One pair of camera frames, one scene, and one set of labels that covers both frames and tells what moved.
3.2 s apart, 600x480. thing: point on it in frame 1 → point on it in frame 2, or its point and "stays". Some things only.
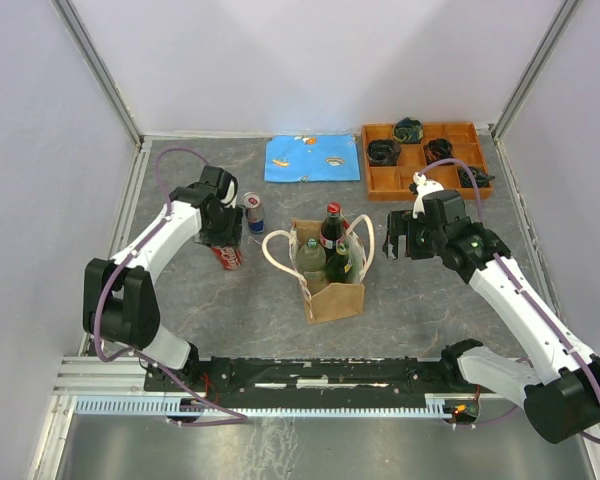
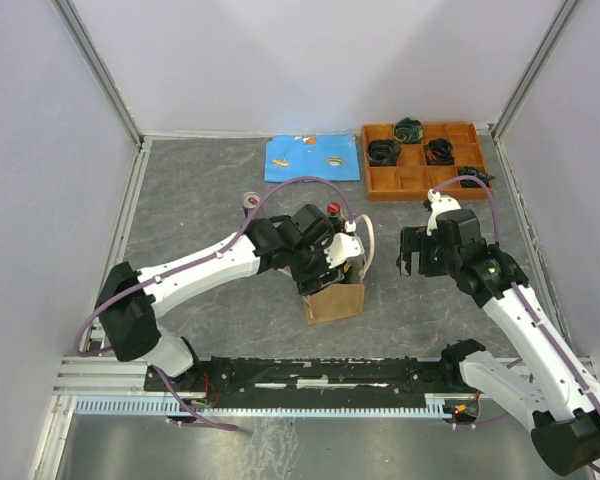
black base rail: [309, 377] stays
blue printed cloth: [312, 158] stays
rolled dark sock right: [466, 180] stays
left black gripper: [231, 236] → [310, 282]
